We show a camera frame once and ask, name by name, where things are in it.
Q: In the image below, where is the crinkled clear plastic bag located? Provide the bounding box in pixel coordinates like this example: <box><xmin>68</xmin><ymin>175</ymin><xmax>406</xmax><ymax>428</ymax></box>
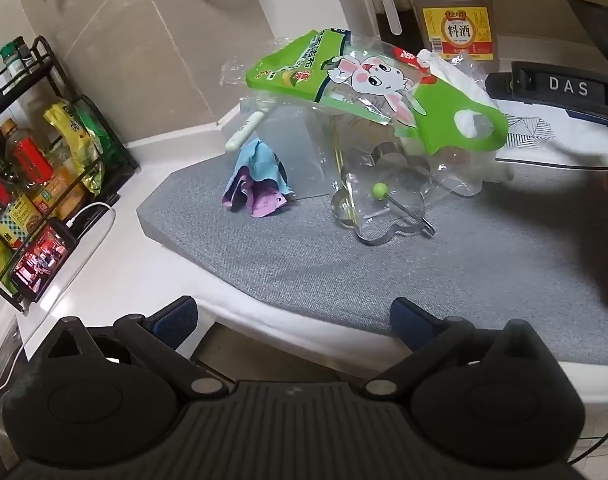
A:
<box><xmin>434</xmin><ymin>51</ymin><xmax>487</xmax><ymax>92</ymax></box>

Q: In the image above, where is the green face mask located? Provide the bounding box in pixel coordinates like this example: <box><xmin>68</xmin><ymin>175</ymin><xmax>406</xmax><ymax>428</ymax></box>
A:
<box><xmin>394</xmin><ymin>77</ymin><xmax>509</xmax><ymax>156</ymax></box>

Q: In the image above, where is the white toothbrush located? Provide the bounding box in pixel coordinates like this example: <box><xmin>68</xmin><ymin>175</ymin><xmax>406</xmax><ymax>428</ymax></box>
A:
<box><xmin>225</xmin><ymin>105</ymin><xmax>275</xmax><ymax>153</ymax></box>

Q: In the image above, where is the dark oil dispenser bottle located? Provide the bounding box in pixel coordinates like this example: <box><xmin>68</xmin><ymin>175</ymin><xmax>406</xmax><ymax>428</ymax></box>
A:
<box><xmin>371</xmin><ymin>0</ymin><xmax>425</xmax><ymax>56</ymax></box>

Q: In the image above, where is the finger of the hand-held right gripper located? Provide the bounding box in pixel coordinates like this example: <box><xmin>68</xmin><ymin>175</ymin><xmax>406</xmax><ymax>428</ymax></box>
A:
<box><xmin>486</xmin><ymin>61</ymin><xmax>608</xmax><ymax>128</ymax></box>

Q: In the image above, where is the black wire rack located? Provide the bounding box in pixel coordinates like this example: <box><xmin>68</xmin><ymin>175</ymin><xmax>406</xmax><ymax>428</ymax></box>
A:
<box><xmin>0</xmin><ymin>35</ymin><xmax>140</xmax><ymax>317</ymax></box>

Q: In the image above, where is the yellow snack bag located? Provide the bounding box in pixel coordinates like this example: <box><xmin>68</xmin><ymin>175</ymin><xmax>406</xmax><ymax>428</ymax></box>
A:
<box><xmin>43</xmin><ymin>100</ymin><xmax>105</xmax><ymax>197</ymax></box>

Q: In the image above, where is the green printed plastic bag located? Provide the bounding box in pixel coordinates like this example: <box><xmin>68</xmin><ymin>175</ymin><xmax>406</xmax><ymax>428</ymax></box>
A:
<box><xmin>219</xmin><ymin>27</ymin><xmax>435</xmax><ymax>133</ymax></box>

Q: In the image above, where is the green cap spice jar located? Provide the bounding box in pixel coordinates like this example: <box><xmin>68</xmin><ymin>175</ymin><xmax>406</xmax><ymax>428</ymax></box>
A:
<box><xmin>0</xmin><ymin>36</ymin><xmax>36</xmax><ymax>77</ymax></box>

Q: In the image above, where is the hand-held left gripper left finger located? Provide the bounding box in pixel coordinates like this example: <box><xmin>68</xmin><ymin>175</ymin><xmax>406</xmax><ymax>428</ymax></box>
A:
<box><xmin>48</xmin><ymin>296</ymin><xmax>229</xmax><ymax>402</ymax></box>

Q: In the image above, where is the clear zip bag yellow line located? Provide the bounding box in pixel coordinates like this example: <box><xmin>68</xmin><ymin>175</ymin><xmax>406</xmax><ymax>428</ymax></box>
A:
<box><xmin>304</xmin><ymin>105</ymin><xmax>484</xmax><ymax>233</ymax></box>

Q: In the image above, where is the metal egg mold green knob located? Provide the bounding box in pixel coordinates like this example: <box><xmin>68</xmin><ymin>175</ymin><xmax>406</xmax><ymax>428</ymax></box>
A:
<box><xmin>331</xmin><ymin>175</ymin><xmax>437</xmax><ymax>247</ymax></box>

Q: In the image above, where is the blue and pink paper wrapper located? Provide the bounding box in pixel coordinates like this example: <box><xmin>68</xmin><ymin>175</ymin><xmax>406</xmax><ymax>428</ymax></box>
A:
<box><xmin>223</xmin><ymin>137</ymin><xmax>295</xmax><ymax>220</ymax></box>

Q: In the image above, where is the cooking wine jug yellow label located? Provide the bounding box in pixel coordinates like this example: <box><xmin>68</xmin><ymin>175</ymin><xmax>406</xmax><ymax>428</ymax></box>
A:
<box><xmin>413</xmin><ymin>0</ymin><xmax>500</xmax><ymax>73</ymax></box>

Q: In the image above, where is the black wok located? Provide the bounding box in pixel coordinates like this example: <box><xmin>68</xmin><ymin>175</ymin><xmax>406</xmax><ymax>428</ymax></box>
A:
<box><xmin>566</xmin><ymin>0</ymin><xmax>608</xmax><ymax>78</ymax></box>

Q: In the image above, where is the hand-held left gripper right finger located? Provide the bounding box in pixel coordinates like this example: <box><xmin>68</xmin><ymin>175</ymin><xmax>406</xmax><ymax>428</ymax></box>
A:
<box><xmin>362</xmin><ymin>298</ymin><xmax>564</xmax><ymax>400</ymax></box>

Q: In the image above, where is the grey fabric mat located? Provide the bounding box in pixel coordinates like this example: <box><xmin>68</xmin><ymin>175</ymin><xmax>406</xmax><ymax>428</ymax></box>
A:
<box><xmin>134</xmin><ymin>152</ymin><xmax>608</xmax><ymax>367</ymax></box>

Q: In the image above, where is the black charger with white cable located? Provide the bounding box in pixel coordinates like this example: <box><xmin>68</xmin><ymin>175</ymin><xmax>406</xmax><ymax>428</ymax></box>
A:
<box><xmin>9</xmin><ymin>217</ymin><xmax>80</xmax><ymax>306</ymax></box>

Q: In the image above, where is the red label sauce bottle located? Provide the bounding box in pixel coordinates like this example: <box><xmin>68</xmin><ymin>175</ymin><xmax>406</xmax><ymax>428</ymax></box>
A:
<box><xmin>0</xmin><ymin>119</ymin><xmax>55</xmax><ymax>188</ymax></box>

